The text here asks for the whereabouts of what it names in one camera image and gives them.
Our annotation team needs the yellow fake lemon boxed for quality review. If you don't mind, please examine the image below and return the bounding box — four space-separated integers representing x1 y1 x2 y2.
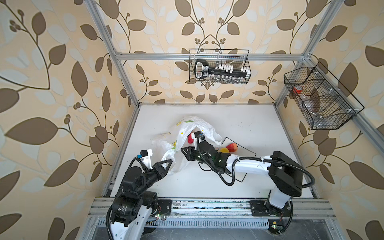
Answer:
219 148 230 153

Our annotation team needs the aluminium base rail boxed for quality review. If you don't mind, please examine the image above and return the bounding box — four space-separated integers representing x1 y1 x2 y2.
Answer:
86 197 337 229

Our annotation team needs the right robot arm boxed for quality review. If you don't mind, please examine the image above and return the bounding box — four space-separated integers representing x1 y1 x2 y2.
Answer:
181 140 316 217

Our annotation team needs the black wire basket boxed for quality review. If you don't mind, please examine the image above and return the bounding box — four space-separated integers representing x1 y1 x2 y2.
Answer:
284 62 365 130
189 48 252 85

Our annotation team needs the black handled tool in basket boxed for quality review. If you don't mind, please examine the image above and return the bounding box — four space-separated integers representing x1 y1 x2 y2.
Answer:
192 59 251 80

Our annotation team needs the right black wire basket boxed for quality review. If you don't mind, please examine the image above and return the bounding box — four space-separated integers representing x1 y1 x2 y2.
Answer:
284 62 365 130

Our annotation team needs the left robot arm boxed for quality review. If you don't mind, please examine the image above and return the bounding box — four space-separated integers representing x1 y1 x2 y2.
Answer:
106 157 173 240

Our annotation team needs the white tray black rim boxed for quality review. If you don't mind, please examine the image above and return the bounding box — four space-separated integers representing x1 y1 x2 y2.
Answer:
197 137 259 183

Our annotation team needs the red fake fruit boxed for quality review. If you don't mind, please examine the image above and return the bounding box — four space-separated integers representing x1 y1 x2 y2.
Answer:
187 133 195 144

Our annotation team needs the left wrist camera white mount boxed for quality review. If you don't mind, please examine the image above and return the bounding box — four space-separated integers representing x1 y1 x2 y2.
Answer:
137 149 153 170

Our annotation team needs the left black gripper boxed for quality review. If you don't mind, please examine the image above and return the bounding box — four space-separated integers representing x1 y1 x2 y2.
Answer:
135 158 172 199

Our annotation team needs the white plastic bag fruit print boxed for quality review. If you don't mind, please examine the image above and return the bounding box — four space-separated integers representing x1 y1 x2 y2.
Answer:
152 116 223 176

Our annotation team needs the back black wire basket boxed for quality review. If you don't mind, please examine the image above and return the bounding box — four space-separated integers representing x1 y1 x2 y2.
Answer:
189 48 252 85

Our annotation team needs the red item in right basket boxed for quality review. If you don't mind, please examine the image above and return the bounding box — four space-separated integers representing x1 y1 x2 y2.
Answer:
293 85 303 95

